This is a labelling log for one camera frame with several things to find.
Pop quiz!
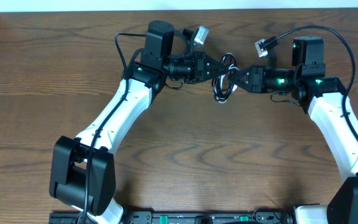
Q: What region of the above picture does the black USB cable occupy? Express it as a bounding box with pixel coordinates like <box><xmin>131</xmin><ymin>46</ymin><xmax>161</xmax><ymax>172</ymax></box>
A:
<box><xmin>211</xmin><ymin>52</ymin><xmax>239</xmax><ymax>102</ymax></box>

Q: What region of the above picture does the white USB cable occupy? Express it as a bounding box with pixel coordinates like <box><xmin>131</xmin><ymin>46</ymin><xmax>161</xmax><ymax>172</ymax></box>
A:
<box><xmin>213</xmin><ymin>54</ymin><xmax>239</xmax><ymax>103</ymax></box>

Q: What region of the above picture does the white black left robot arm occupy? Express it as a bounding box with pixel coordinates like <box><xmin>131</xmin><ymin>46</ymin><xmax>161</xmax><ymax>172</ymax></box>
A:
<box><xmin>49</xmin><ymin>21</ymin><xmax>235</xmax><ymax>223</ymax></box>

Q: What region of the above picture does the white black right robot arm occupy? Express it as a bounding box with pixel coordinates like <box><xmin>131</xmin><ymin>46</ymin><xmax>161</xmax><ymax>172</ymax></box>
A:
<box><xmin>228</xmin><ymin>36</ymin><xmax>358</xmax><ymax>223</ymax></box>

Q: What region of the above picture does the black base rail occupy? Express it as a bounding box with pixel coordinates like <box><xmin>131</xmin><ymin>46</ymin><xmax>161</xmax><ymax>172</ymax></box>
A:
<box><xmin>48</xmin><ymin>205</ymin><xmax>295</xmax><ymax>224</ymax></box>

